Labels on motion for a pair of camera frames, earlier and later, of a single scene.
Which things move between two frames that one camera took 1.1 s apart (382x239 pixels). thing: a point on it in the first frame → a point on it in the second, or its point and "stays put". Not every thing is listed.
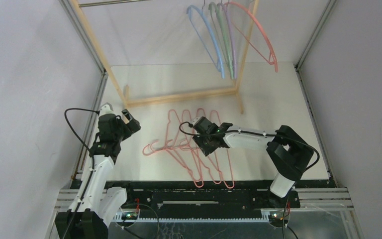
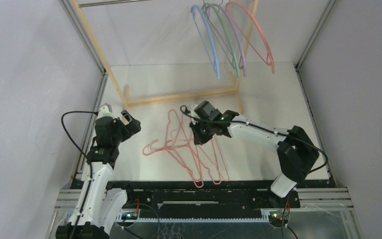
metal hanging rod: x=92 y=4 stays put
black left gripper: x=130 y=127 stays put
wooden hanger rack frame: x=144 y=101 stays put
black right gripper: x=209 y=144 → x=201 y=131
